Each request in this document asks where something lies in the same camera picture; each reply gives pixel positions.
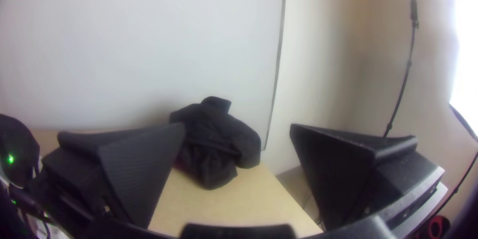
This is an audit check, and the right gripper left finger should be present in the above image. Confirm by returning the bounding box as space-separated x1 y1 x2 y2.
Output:
40 122 186 232

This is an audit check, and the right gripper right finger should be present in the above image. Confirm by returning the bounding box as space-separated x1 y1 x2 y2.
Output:
289 123 445 232

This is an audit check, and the pile of folded clothes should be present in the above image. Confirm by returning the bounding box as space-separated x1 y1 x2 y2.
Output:
169 96 262 190

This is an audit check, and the black stand pole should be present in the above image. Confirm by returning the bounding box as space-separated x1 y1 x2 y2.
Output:
383 0 420 138

